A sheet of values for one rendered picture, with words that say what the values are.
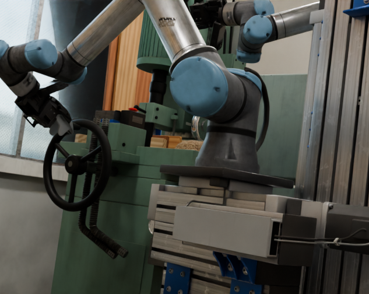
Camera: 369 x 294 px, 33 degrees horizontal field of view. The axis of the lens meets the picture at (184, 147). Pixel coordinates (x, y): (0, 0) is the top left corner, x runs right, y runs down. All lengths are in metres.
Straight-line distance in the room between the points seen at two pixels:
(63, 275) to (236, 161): 1.01
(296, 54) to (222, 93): 3.43
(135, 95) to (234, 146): 2.55
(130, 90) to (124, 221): 1.88
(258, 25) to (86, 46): 0.48
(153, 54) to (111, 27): 0.52
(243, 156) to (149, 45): 0.91
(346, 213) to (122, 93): 2.73
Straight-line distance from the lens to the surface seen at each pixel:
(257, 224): 1.09
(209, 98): 1.27
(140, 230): 1.98
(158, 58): 2.17
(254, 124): 1.43
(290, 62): 4.70
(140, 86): 3.94
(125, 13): 1.66
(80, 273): 2.15
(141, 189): 1.99
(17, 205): 3.46
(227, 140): 1.39
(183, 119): 2.24
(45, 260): 3.65
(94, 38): 1.69
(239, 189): 1.35
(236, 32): 2.44
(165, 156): 1.94
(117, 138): 1.96
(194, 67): 1.29
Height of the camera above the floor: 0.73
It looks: 5 degrees up
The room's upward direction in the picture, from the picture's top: 7 degrees clockwise
